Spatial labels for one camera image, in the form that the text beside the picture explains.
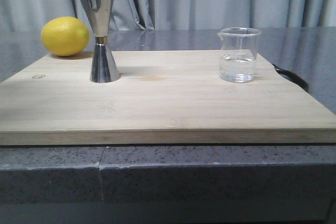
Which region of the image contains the clear glass beaker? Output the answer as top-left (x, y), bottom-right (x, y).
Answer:
top-left (217, 27), bottom-right (261, 83)

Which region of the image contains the yellow lemon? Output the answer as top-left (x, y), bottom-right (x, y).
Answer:
top-left (40, 16), bottom-right (90, 57)

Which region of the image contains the wooden cutting board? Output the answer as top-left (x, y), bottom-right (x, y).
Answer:
top-left (1, 50), bottom-right (335, 145)

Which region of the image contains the steel double jigger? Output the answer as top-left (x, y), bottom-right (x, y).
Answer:
top-left (80, 0), bottom-right (120, 83)

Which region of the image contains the grey curtain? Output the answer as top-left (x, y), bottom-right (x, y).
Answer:
top-left (1, 0), bottom-right (335, 31)

